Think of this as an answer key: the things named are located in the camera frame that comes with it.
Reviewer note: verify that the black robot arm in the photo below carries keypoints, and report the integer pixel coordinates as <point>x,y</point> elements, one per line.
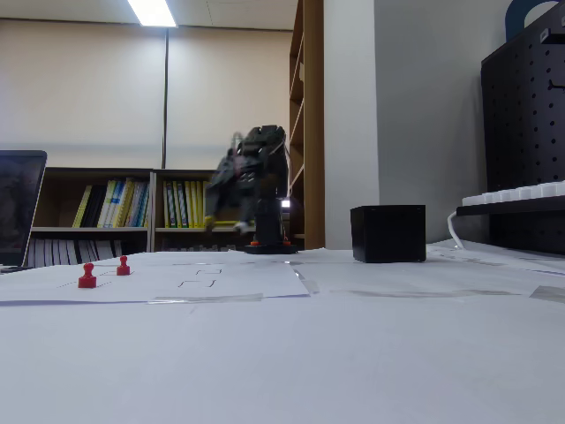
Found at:
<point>270,207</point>

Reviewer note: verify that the black laptop screen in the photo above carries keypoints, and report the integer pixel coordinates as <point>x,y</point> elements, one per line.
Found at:
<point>17,207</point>

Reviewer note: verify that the paper sheet with drawn squares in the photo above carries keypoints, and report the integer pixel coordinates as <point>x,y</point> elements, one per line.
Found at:
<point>247,278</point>

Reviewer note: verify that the tall wooden bookshelf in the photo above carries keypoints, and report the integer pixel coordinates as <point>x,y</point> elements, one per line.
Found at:
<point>314,88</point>

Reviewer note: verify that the black book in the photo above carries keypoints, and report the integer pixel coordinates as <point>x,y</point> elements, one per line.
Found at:
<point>94,207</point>

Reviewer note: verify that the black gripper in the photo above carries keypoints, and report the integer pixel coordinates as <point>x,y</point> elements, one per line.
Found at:
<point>217,195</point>

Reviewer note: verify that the white power strip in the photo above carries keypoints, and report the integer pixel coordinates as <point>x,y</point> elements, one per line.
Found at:
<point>521,193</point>

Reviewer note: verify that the yellow flat folder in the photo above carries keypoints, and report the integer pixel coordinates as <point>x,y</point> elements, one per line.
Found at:
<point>226,222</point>

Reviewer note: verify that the low wooden bookshelf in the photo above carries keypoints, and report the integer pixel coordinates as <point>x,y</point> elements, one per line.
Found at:
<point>185,174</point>
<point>62,176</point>

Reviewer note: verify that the black pegboard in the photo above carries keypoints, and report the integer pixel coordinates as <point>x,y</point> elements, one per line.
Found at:
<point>525,132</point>

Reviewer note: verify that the dark blue rounded object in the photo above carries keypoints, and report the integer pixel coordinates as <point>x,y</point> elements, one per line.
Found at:
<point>514,17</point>

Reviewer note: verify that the yellow-green book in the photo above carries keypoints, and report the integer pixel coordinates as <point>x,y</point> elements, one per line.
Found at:
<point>82,207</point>

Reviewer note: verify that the clear tape strip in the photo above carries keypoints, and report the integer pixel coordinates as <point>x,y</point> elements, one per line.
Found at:
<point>306,282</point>
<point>549,293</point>
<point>203,299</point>

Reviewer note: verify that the ceiling light panel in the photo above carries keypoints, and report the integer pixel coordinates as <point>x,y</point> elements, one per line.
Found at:
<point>152,12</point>

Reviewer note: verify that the dark vertical wall conduit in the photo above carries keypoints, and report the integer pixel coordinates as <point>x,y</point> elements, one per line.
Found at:
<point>165,97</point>

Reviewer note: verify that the red pawn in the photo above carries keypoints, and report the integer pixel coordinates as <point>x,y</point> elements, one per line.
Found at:
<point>123,269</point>
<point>87,280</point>

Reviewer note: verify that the black open box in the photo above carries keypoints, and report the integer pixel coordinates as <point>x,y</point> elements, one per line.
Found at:
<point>388,234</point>

